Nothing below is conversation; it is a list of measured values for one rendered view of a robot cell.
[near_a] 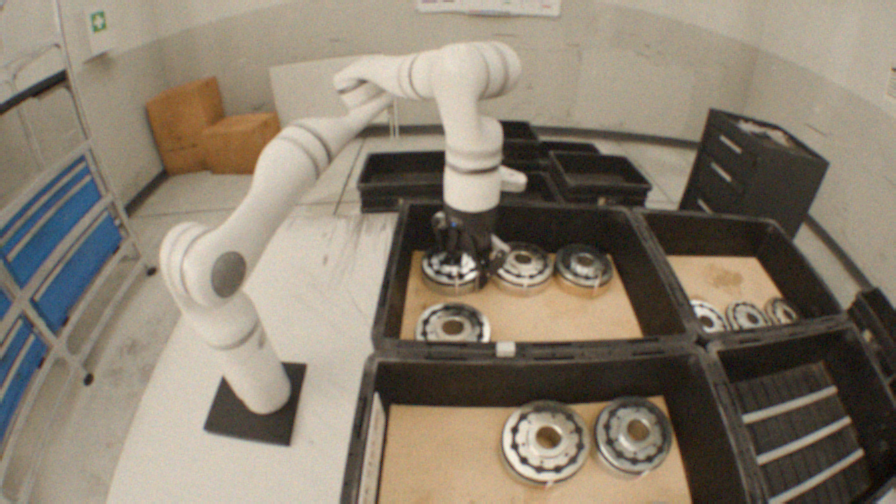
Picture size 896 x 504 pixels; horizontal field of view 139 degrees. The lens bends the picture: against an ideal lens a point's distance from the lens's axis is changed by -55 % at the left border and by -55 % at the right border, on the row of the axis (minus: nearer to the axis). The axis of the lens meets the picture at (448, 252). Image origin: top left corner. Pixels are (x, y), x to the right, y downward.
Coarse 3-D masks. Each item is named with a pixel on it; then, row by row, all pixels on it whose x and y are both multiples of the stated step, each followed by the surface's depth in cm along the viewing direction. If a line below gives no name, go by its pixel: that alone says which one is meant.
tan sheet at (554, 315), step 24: (408, 288) 59; (552, 288) 59; (408, 312) 55; (504, 312) 55; (528, 312) 55; (552, 312) 55; (576, 312) 55; (600, 312) 55; (624, 312) 54; (408, 336) 52; (504, 336) 52; (528, 336) 51; (552, 336) 51; (576, 336) 51; (600, 336) 51; (624, 336) 51
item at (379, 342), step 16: (400, 208) 59; (512, 208) 60; (528, 208) 60; (544, 208) 60; (560, 208) 59; (576, 208) 59; (592, 208) 59; (608, 208) 59; (624, 208) 60; (400, 224) 56; (400, 240) 52; (640, 240) 53; (656, 256) 50; (384, 272) 47; (656, 272) 48; (384, 288) 45; (672, 288) 44; (384, 304) 45; (672, 304) 43; (384, 320) 41; (688, 320) 40; (656, 336) 38; (672, 336) 38; (688, 336) 38; (480, 352) 38; (496, 352) 38; (528, 352) 38
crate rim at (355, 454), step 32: (384, 352) 38; (416, 352) 38; (448, 352) 38; (544, 352) 38; (576, 352) 37; (608, 352) 37; (640, 352) 37; (672, 352) 36; (704, 352) 36; (352, 448) 29; (736, 448) 26; (352, 480) 27
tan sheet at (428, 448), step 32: (416, 416) 42; (448, 416) 42; (480, 416) 42; (416, 448) 39; (448, 448) 39; (480, 448) 39; (672, 448) 36; (384, 480) 35; (416, 480) 36; (448, 480) 36; (480, 480) 36; (512, 480) 35; (576, 480) 35; (608, 480) 34; (640, 480) 34; (672, 480) 33
